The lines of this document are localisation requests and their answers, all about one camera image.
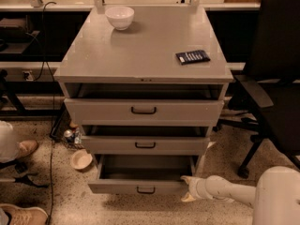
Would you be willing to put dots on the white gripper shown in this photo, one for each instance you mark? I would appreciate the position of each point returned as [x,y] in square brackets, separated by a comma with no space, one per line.
[199,187]

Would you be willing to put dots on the grey bottom drawer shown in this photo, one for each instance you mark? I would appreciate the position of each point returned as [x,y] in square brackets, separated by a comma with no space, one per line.
[141,174]

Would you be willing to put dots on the grey drawer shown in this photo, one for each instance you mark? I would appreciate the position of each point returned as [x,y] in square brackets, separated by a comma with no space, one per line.
[134,145]
[141,174]
[143,112]

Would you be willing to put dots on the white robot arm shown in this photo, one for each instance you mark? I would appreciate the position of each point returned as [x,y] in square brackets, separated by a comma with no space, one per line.
[275,199]

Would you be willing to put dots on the grey middle drawer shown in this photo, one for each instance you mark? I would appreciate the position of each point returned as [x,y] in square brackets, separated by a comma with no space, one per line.
[134,145]

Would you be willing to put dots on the grey drawer cabinet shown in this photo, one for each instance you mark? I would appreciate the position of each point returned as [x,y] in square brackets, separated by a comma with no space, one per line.
[140,63]

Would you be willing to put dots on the grey top drawer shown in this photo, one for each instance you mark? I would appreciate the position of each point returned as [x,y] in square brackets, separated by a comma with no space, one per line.
[143,112]

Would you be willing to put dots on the small bowl on floor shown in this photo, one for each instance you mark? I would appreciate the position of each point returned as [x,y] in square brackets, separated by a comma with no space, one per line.
[80,159]

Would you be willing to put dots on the black office chair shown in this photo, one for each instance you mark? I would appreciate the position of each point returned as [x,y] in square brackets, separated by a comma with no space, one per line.
[268,86]

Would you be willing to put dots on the drink can on floor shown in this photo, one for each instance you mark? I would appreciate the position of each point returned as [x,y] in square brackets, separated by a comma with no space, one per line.
[69,136]

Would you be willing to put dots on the tan sneaker near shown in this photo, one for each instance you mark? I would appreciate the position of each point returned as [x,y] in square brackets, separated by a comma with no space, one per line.
[11,214]

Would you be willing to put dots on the tan sneaker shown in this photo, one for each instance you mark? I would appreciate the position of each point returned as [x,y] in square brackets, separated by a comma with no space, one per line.
[26,148]
[11,214]

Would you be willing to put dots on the tan sneaker far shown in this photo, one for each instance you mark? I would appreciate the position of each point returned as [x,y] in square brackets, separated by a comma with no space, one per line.
[26,148]

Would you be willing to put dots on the light trouser leg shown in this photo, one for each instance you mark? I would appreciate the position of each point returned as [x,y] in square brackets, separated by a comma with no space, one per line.
[9,146]

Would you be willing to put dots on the white bowl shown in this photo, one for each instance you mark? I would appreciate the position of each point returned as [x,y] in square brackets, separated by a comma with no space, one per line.
[120,18]

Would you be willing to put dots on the wall power outlet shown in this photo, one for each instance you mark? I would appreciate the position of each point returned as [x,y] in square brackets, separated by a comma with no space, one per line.
[28,76]

